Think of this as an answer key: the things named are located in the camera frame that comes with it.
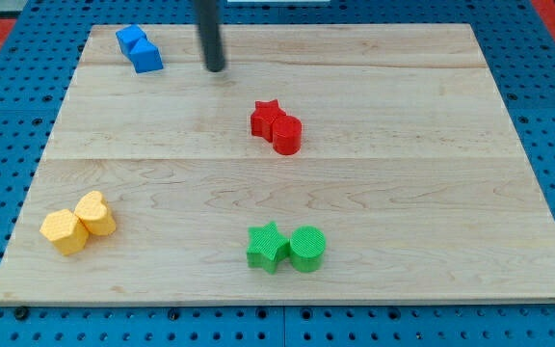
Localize blue cube block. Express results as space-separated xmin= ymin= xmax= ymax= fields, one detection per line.
xmin=129 ymin=39 xmax=163 ymax=73
xmin=116 ymin=24 xmax=146 ymax=57

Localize yellow hexagon block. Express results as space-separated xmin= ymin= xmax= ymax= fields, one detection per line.
xmin=40 ymin=209 xmax=89 ymax=255

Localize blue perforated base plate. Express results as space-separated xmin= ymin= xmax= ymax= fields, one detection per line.
xmin=0 ymin=1 xmax=555 ymax=346

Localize wooden board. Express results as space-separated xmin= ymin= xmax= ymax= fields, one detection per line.
xmin=0 ymin=24 xmax=555 ymax=307

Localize yellow heart block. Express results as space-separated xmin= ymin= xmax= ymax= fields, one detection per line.
xmin=74 ymin=191 xmax=117 ymax=236

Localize green star block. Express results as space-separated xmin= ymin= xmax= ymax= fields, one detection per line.
xmin=246 ymin=222 xmax=290 ymax=274

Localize green cylinder block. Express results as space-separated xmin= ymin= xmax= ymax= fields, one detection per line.
xmin=290 ymin=226 xmax=326 ymax=273

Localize red cylinder block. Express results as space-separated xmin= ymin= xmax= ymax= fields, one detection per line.
xmin=272 ymin=116 xmax=303 ymax=155

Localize blue cube block upper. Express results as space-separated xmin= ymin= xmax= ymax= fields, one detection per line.
xmin=116 ymin=24 xmax=146 ymax=57

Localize blue cube block lower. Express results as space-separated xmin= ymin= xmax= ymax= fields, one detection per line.
xmin=129 ymin=39 xmax=163 ymax=73

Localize red star block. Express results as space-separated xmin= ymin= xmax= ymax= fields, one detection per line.
xmin=250 ymin=99 xmax=286 ymax=143

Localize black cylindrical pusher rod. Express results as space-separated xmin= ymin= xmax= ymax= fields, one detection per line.
xmin=193 ymin=0 xmax=225 ymax=72

